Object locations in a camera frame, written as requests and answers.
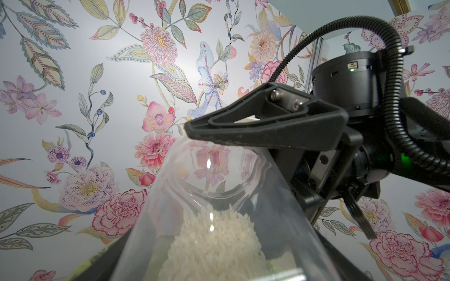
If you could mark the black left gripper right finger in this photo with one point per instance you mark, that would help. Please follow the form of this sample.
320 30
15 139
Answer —
346 270

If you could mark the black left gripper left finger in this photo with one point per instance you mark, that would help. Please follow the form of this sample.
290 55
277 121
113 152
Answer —
100 267

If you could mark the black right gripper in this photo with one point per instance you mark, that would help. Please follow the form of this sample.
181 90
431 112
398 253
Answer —
320 158

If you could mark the rice jar beige lid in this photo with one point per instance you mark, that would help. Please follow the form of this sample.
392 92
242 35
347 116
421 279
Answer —
222 213

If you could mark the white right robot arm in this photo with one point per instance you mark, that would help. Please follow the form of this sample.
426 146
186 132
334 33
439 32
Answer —
355 128

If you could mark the aluminium corner post right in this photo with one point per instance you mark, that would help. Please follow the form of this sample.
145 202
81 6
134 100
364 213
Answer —
315 60

